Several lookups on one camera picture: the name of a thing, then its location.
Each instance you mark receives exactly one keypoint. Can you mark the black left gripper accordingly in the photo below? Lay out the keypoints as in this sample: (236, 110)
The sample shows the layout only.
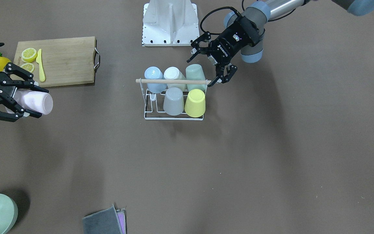
(226, 47)

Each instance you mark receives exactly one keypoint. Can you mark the mint green cup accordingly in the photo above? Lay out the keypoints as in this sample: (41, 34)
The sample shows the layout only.
(195, 72)

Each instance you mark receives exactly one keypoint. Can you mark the pink cup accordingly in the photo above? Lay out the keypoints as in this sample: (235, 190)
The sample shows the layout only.
(41, 102)

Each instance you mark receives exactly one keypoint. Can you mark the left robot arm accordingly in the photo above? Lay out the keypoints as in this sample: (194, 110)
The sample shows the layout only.
(261, 12)

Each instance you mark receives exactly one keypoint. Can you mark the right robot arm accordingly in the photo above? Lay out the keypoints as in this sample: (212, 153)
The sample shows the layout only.
(13, 77)

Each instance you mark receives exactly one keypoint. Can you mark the white cup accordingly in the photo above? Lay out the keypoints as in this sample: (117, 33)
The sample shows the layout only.
(172, 74)

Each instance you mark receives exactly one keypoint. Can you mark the yellow cup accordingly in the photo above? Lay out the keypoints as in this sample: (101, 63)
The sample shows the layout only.
(195, 105)

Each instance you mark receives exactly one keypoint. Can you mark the grey cup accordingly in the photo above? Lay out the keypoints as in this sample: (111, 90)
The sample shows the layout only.
(173, 102)

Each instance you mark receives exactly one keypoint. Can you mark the light blue cup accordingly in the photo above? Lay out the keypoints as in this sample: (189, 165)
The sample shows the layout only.
(154, 73)

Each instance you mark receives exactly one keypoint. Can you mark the whole yellow lemon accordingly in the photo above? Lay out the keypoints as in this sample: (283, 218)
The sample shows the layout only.
(3, 62)

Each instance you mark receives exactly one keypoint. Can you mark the lemon slice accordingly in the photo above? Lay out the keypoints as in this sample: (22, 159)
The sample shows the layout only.
(29, 55)
(30, 67)

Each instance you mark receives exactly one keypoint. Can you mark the yellow plastic knife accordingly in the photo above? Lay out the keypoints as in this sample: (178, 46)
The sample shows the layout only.
(39, 60)

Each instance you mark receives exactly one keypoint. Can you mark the grey folded cloth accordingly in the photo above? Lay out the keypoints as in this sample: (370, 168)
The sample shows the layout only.
(101, 222)

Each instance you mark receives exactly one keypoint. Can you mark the purple cloth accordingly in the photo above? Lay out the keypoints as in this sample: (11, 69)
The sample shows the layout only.
(121, 215)

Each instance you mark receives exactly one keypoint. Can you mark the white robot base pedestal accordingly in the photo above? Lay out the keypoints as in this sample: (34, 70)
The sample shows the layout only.
(170, 23)

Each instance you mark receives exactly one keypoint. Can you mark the white wire cup holder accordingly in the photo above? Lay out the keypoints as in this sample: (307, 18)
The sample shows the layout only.
(153, 103)

